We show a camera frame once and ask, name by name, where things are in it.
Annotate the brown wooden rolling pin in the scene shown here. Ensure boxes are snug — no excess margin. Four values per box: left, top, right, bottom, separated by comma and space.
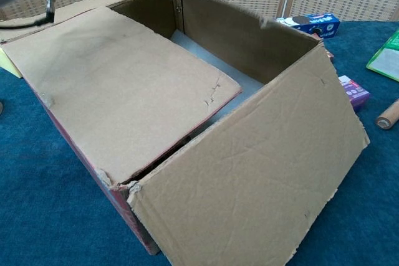
375, 97, 399, 131

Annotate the red-brown cardboard shipping box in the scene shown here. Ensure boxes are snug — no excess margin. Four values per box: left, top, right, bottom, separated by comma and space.
0, 0, 371, 266

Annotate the yellow paper sheet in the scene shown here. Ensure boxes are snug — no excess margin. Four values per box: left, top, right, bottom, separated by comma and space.
0, 46, 23, 79

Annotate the blue cookie box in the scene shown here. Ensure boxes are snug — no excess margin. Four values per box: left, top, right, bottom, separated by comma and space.
276, 12, 341, 39

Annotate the green snack packet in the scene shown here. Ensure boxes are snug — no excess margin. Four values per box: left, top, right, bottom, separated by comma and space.
365, 28, 399, 82

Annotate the small purple box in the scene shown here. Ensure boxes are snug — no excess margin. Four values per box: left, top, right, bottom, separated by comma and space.
338, 75, 371, 113

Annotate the white foam sheet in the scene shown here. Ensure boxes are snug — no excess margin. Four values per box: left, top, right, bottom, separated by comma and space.
170, 28, 266, 130

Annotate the blue tablecloth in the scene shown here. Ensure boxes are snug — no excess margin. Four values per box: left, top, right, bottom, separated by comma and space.
0, 19, 399, 266

